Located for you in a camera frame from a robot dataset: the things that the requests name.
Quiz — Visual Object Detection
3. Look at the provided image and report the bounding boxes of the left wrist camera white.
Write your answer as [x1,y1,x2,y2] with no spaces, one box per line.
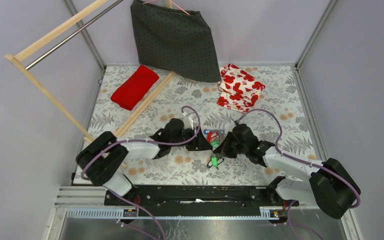
[182,112,195,129]

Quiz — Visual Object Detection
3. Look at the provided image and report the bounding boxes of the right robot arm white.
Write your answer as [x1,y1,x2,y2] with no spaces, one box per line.
[213,123,361,219]

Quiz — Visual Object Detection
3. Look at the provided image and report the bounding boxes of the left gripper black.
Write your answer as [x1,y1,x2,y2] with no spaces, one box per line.
[170,126,213,152]

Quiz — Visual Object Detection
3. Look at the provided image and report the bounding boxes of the green key tag with key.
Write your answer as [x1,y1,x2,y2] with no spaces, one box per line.
[206,156,225,170]

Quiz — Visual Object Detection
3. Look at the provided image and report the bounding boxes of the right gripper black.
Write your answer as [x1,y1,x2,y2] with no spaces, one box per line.
[213,131,248,160]

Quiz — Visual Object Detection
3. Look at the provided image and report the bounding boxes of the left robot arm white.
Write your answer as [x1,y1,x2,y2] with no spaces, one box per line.
[76,118,213,206]

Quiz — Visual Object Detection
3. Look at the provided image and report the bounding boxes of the dark dotted skirt hanging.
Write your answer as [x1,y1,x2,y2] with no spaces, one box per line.
[130,0,221,83]

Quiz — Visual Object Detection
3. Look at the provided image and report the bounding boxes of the red floral folded cloth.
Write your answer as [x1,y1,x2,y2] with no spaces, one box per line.
[217,63,266,113]

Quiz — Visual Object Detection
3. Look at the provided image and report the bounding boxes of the wooden drying rack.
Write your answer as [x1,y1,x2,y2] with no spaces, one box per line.
[4,0,177,168]

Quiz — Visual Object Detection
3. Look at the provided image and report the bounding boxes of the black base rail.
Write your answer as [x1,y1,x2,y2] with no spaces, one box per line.
[104,184,301,218]

